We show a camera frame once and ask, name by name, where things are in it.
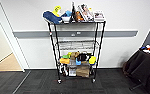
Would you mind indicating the grey box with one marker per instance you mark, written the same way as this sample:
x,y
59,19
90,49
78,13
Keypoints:
x,y
72,65

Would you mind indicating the white door frame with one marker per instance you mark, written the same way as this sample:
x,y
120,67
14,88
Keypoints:
x,y
12,43

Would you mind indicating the white box with picture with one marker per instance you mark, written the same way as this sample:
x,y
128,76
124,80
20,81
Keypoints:
x,y
99,16

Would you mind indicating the brown bag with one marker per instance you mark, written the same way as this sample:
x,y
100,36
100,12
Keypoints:
x,y
125,68

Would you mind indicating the yellow sponge block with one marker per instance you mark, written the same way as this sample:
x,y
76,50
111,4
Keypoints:
x,y
92,60

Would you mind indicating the small light blue plush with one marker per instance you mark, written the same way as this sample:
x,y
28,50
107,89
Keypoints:
x,y
67,13

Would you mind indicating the black and white pack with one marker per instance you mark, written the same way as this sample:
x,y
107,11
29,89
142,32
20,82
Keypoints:
x,y
63,70

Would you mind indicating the long grey wall band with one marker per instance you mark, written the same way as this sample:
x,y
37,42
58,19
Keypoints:
x,y
34,34

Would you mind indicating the white bowl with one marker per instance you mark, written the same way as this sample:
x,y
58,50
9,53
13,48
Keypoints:
x,y
66,19

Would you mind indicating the magazine with portrait cover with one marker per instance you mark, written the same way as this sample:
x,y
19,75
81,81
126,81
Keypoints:
x,y
86,12

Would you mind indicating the orange toy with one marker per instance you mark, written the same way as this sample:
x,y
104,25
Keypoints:
x,y
79,16

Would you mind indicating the black bag with print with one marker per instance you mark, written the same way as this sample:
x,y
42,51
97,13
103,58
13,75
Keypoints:
x,y
84,57

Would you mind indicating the green box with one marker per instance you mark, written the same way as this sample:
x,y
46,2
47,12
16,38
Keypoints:
x,y
65,57

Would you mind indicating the white printed box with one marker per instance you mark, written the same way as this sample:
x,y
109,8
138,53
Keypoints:
x,y
72,72

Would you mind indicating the blue whale plush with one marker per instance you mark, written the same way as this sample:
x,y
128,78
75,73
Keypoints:
x,y
52,17

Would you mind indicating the yellow-green small toy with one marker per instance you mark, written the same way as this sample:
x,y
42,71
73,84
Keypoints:
x,y
69,54

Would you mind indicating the black chair with dark cloth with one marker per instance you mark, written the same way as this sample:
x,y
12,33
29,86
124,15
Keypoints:
x,y
144,71

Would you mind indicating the black flat frame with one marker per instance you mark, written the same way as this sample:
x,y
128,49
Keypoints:
x,y
73,12

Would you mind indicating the brown cardboard box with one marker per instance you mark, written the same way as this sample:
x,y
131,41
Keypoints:
x,y
83,71

